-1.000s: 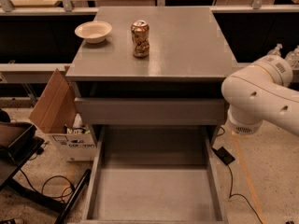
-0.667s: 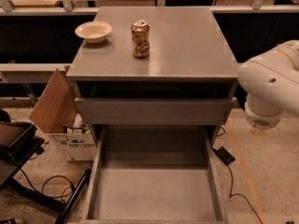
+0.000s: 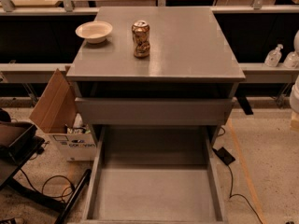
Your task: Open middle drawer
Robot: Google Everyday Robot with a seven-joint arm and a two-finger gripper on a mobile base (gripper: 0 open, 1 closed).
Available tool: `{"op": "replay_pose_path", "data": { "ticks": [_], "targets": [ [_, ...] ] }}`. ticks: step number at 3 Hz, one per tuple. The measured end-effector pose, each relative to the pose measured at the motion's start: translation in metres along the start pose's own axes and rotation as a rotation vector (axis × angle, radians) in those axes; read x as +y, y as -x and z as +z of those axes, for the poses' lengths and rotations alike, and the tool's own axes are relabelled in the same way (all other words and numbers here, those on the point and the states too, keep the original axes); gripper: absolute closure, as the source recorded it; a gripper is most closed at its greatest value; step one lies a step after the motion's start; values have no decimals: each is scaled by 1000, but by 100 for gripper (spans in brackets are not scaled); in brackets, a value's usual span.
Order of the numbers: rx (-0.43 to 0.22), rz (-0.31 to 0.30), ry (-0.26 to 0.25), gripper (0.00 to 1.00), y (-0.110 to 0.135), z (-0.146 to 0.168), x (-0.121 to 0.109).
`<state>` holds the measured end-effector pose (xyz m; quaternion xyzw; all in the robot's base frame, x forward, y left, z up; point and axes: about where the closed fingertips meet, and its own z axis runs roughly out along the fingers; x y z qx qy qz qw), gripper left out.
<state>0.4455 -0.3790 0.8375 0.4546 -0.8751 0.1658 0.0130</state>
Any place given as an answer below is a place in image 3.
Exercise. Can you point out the grey drawer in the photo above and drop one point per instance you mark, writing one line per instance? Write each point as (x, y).
(121, 111)
(154, 175)

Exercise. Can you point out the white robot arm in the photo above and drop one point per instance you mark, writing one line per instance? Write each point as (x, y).
(294, 99)

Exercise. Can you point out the grey drawer cabinet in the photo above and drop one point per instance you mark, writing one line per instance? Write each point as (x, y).
(189, 58)

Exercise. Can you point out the grey top drawer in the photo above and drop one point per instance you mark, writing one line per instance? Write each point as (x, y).
(121, 111)

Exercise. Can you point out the open cardboard box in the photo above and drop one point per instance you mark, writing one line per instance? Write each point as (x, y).
(57, 116)

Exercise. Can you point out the clear pump bottle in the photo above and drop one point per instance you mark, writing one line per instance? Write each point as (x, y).
(274, 56)
(292, 60)

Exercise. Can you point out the black power adapter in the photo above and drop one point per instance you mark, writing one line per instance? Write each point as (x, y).
(225, 156)

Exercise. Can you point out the crushed golden soda can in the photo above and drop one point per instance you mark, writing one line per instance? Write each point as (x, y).
(141, 39)

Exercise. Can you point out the white bowl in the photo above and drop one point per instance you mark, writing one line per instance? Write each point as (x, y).
(94, 32)

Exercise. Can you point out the black rolling stand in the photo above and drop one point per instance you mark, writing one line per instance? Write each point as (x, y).
(18, 143)

